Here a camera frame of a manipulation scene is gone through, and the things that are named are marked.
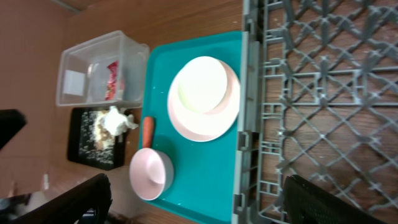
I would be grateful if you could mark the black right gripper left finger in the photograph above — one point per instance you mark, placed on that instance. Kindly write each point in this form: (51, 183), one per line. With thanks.
(88, 202)

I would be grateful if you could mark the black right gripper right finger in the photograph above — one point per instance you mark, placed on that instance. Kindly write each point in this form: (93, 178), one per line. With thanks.
(306, 202)

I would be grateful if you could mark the white tissue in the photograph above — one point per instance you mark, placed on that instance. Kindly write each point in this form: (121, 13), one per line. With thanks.
(117, 123)

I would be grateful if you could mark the red snack wrapper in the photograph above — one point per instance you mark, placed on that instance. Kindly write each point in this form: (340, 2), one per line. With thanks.
(114, 91)

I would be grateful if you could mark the cream bowl with food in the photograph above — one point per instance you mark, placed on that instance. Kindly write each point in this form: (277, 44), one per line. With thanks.
(202, 84)

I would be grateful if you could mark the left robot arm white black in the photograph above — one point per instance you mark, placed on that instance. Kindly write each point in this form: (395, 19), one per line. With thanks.
(11, 121)

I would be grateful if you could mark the black waste tray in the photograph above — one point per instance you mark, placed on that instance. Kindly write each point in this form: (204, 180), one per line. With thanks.
(73, 138)

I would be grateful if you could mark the grey dishwasher rack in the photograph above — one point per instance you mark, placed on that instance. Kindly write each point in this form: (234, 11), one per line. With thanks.
(318, 100)

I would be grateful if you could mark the food scraps and rice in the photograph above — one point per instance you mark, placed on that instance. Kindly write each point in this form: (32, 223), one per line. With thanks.
(96, 145)

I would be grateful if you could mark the pink bowl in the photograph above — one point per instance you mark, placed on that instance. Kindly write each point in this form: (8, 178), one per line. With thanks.
(151, 173)

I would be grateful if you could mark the orange carrot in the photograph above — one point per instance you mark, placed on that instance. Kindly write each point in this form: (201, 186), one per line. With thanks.
(148, 132)

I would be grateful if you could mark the teal plastic tray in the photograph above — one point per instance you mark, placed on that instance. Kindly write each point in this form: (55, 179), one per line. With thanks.
(202, 189)

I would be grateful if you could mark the large white plate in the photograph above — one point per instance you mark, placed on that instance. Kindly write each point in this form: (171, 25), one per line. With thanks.
(202, 127)

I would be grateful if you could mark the clear plastic bin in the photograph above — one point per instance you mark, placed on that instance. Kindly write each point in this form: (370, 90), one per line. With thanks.
(83, 73)

